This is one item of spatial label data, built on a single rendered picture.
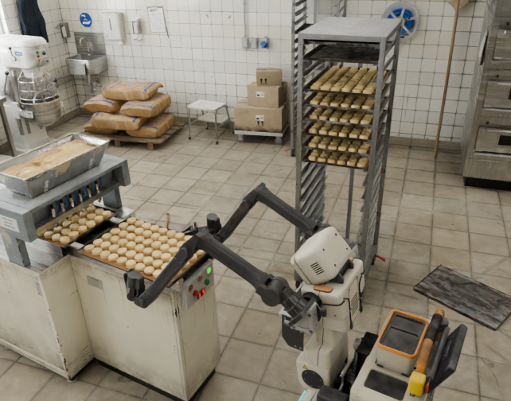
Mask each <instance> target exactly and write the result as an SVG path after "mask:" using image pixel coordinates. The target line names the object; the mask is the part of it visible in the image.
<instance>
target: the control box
mask: <svg viewBox="0 0 511 401"><path fill-rule="evenodd" d="M209 267H211V271H210V272H209V273H208V272H207V271H208V268H209ZM200 276H202V280H201V281H200V282H198V279H199V277H200ZM206 279H208V280H209V284H208V285H205V280H206ZM182 284H183V290H182V291H181V303H182V309H184V310H188V309H189V308H190V307H191V306H192V305H193V304H194V303H195V302H196V301H197V300H198V299H199V297H200V296H198V295H199V294H201V296H202V295H203V293H204V292H202V291H203V290H205V292H206V291H207V290H208V289H209V288H210V287H211V286H212V285H213V284H214V279H213V262H211V261H208V260H207V261H206V262H205V263H204V264H203V265H202V266H201V267H200V268H198V269H197V270H196V271H195V272H194V273H193V274H192V275H191V276H190V277H189V278H187V279H186V280H185V281H184V282H183V283H182ZM190 285H193V289H192V290H191V291H189V286H190ZM195 290H197V291H198V294H197V296H193V292H194V291H195Z"/></svg>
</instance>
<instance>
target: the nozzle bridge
mask: <svg viewBox="0 0 511 401"><path fill-rule="evenodd" d="M100 177H101V178H102V182H103V186H102V187H101V188H99V192H98V193H97V192H96V188H95V190H94V192H93V193H91V194H92V196H91V197H88V194H87V190H86V188H87V187H86V185H89V188H90V190H91V191H93V185H92V181H93V184H94V187H95V181H97V183H98V184H99V187H100V186H101V180H100ZM130 183H131V179H130V174H129V169H128V164H127V159H125V158H118V157H115V156H111V155H107V154H104V155H103V158H102V160H101V163H100V164H99V165H98V166H96V167H94V168H92V169H90V170H88V171H86V172H84V173H82V174H80V175H78V176H76V177H74V178H73V179H71V180H69V181H66V182H65V183H63V184H61V185H58V186H57V187H55V188H53V189H50V190H49V191H47V192H45V193H42V194H41V195H39V196H37V197H34V198H29V197H25V196H22V195H19V194H16V193H12V192H11V191H10V190H9V189H8V188H7V187H5V188H3V189H0V233H1V236H2V240H3V243H4V246H5V249H6V253H7V255H8V258H9V261H10V262H12V263H15V264H17V265H19V266H21V267H27V266H28V265H30V264H31V262H30V259H29V255H28V251H27V249H26V245H25V241H26V242H29V243H31V242H33V241H34V240H35V239H38V236H37V234H39V233H40V232H43V231H44V230H45V229H47V228H50V227H51V226H53V225H54V224H56V223H58V222H60V221H61V220H63V219H64V218H66V217H68V216H70V215H72V214H73V213H75V212H77V211H79V210H80V209H82V208H84V207H85V206H87V205H89V204H91V203H92V202H94V201H96V200H98V199H99V198H101V197H102V198H103V205H106V206H109V207H112V208H117V209H119V208H121V207H122V201H121V196H120V191H119V186H124V187H126V186H128V185H129V184H130ZM83 186H84V187H85V190H86V196H85V197H83V201H81V202H80V201H79V197H78V189H80V192H81V193H82V196H84V187H83ZM74 191H76V194H75V192H74ZM69 194H71V195H72V197H73V200H74V201H75V200H76V195H77V201H76V202H74V206H73V207H71V206H70V202H69ZM65 196H66V197H67V199H68V206H67V207H65V212H62V211H61V209H60V199H61V200H62V201H63V202H64V205H65V206H66V205H67V201H66V198H65ZM56 201H57V203H58V208H59V210H58V212H56V216H55V217H52V214H51V211H50V205H51V204H52V205H53V207H54V208H55V211H57V204H56Z"/></svg>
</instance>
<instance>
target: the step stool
mask: <svg viewBox="0 0 511 401"><path fill-rule="evenodd" d="M222 107H225V109H226V111H227V115H217V114H216V111H217V110H219V109H221V108H222ZM190 108H192V109H198V110H201V112H202V116H201V117H199V118H198V119H196V120H194V121H193V122H190ZM203 110H204V111H215V112H214V114H211V113H207V114H205V115H204V112H203ZM188 112H189V140H190V139H191V134H190V124H192V123H194V122H196V121H197V120H198V121H204V122H205V129H206V130H208V127H207V124H206V122H209V123H215V128H216V144H217V145H218V144H219V143H218V138H217V128H219V127H221V126H223V125H224V124H225V123H227V122H229V123H230V126H231V129H232V133H233V134H235V132H234V130H233V128H232V123H231V119H230V118H231V116H229V113H228V108H227V106H226V105H225V103H220V102H214V101H208V100H202V99H199V100H198V101H196V102H194V103H191V104H190V105H188ZM227 120H228V121H227ZM225 121H226V122H225ZM224 122H225V123H224ZM217 123H219V124H221V125H219V126H217Z"/></svg>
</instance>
